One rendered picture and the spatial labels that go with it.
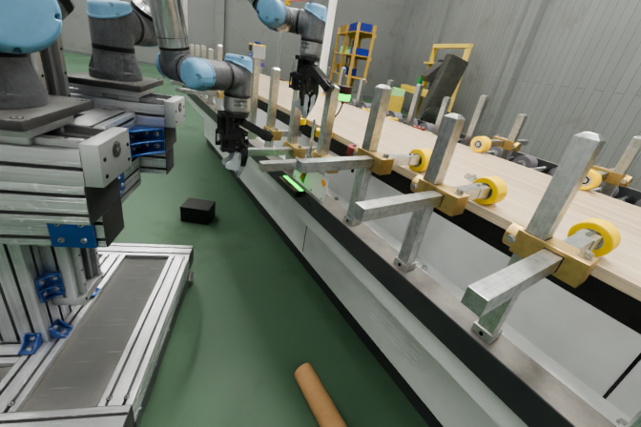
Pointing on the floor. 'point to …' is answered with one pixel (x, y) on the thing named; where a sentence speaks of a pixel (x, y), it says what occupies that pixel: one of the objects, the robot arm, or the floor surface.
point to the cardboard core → (318, 397)
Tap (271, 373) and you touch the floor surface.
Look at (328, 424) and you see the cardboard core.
